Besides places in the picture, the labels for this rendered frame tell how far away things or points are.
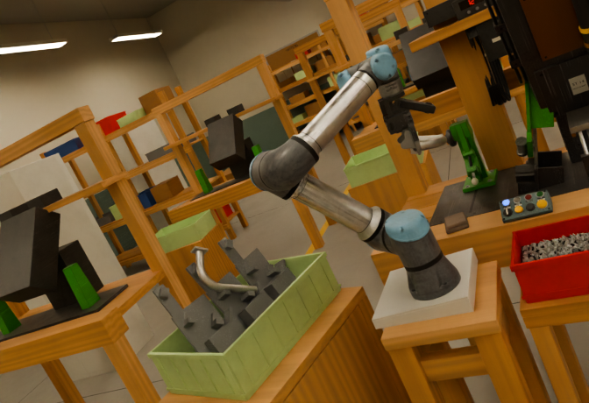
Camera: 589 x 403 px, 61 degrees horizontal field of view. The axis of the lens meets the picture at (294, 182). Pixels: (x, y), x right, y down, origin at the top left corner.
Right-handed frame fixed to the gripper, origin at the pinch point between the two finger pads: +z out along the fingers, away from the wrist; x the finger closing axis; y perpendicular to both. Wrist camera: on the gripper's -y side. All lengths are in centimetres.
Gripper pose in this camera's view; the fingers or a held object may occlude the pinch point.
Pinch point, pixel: (418, 148)
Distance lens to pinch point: 170.5
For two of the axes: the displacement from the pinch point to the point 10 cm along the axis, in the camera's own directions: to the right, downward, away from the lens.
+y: -9.2, 3.5, 1.6
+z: 3.8, 8.8, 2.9
